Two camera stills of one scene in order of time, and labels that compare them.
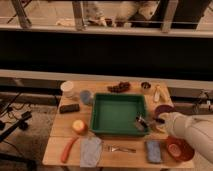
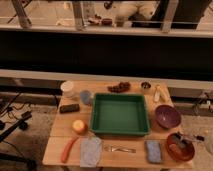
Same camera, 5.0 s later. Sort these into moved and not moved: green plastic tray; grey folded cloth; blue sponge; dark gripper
Moved: dark gripper
Not moved: grey folded cloth; blue sponge; green plastic tray
